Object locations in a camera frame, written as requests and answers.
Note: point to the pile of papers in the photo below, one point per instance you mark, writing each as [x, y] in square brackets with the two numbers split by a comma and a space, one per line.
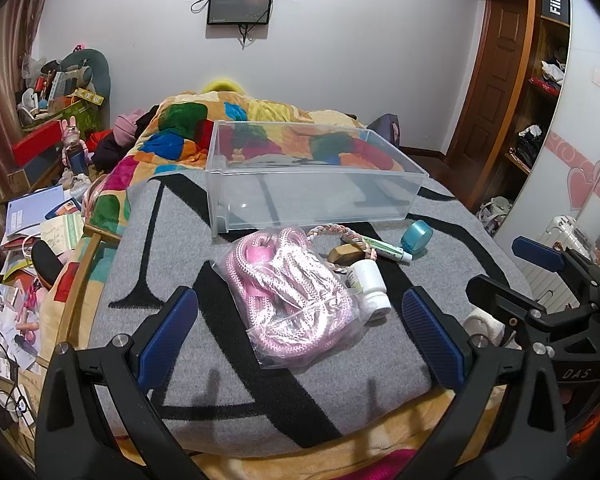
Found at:
[35, 210]

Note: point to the white tape roll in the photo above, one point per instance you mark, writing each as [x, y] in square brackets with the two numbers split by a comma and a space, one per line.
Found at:
[480, 327]

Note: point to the brown curtain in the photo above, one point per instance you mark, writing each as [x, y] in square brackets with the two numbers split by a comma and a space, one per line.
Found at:
[5, 85]

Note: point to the pink bunny toy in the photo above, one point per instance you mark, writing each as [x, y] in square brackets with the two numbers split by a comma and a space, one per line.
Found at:
[71, 130]

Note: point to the pink knitted hat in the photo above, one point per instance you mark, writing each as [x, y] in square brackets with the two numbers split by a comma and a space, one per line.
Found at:
[127, 125]

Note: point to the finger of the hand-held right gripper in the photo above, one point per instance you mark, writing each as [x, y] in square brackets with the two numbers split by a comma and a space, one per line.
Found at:
[537, 253]
[500, 294]

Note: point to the white sliding door pink hearts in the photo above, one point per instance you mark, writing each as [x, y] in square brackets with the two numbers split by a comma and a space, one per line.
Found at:
[580, 135]

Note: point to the small wooden block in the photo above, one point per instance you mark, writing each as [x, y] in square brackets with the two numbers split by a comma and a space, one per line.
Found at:
[345, 254]

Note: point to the dark purple bag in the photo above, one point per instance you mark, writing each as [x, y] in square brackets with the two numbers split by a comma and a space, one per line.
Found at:
[387, 130]

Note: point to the magenta cloth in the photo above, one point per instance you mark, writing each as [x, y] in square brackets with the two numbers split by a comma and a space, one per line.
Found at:
[380, 465]

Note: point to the wooden chair frame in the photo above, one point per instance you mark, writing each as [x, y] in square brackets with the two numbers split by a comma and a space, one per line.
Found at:
[80, 280]

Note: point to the grey black patterned blanket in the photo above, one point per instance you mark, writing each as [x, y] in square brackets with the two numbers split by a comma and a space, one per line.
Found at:
[180, 240]

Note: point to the colourful patchwork blanket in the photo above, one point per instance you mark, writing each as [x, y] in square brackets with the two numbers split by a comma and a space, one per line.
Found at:
[180, 140]

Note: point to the green box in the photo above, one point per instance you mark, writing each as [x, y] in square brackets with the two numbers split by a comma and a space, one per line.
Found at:
[82, 115]

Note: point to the blue bottle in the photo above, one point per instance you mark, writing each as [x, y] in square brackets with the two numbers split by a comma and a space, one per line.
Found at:
[77, 157]

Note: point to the wooden wardrobe shelves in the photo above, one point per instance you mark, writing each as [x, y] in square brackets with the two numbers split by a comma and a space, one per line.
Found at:
[545, 110]

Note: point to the grey neck pillow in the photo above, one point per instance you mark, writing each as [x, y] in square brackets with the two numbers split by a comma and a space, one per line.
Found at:
[97, 70]

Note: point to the yellow pillow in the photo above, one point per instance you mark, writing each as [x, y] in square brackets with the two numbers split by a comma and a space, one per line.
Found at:
[222, 85]

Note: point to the white bag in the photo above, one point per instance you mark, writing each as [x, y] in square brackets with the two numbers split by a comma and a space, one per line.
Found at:
[495, 210]

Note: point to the teal tape roll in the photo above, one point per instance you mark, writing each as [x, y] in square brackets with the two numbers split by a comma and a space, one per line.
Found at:
[420, 232]

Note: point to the white ribbed suitcase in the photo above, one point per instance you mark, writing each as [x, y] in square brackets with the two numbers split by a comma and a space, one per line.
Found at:
[562, 227]

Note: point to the red box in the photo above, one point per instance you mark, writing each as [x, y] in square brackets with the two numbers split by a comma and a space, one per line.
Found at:
[35, 142]

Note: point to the clear plastic storage bin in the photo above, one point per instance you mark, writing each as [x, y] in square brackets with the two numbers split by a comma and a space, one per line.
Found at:
[305, 195]

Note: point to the green white toothpaste tube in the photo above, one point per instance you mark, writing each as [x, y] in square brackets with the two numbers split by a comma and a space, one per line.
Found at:
[385, 249]

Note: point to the black box white print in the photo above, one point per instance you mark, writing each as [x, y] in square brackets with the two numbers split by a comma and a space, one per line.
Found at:
[555, 2]

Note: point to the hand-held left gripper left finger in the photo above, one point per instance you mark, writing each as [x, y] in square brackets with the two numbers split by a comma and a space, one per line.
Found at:
[170, 330]

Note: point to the white pill bottle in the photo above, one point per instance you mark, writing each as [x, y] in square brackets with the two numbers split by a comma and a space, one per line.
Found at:
[370, 285]

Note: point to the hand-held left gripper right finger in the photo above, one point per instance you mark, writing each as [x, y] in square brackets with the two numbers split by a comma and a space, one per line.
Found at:
[432, 335]

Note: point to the small wall monitor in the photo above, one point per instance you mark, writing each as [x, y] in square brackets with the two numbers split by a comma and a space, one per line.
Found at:
[240, 5]

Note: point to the brown wooden door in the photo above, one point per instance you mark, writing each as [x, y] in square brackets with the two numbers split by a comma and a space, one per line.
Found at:
[490, 85]

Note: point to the black clothing pile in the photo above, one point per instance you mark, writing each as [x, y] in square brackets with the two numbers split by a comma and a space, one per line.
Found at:
[110, 152]

